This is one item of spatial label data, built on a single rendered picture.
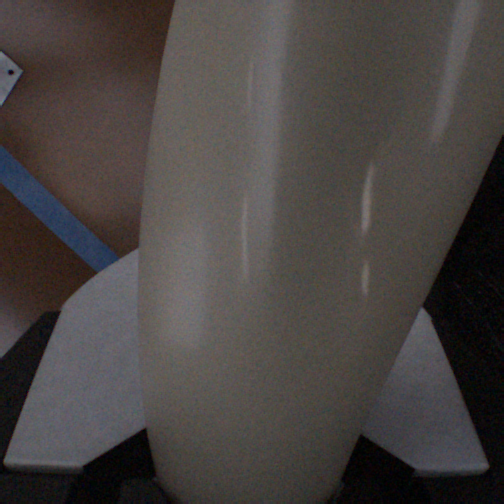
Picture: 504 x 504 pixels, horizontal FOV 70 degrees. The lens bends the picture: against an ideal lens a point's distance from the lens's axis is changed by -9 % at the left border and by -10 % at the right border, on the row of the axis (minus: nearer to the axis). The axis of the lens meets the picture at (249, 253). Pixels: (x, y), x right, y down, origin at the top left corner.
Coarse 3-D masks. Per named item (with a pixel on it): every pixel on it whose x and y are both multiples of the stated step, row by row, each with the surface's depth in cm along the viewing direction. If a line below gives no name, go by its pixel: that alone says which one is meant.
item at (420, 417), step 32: (416, 320) 8; (416, 352) 8; (384, 384) 7; (416, 384) 7; (448, 384) 7; (384, 416) 6; (416, 416) 6; (448, 416) 6; (384, 448) 6; (416, 448) 6; (448, 448) 6; (480, 448) 6; (384, 480) 6
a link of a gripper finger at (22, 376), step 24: (48, 312) 8; (24, 336) 7; (48, 336) 8; (0, 360) 7; (24, 360) 7; (0, 384) 6; (24, 384) 6; (0, 408) 6; (0, 432) 5; (0, 456) 5; (0, 480) 5; (24, 480) 5; (48, 480) 5; (72, 480) 5
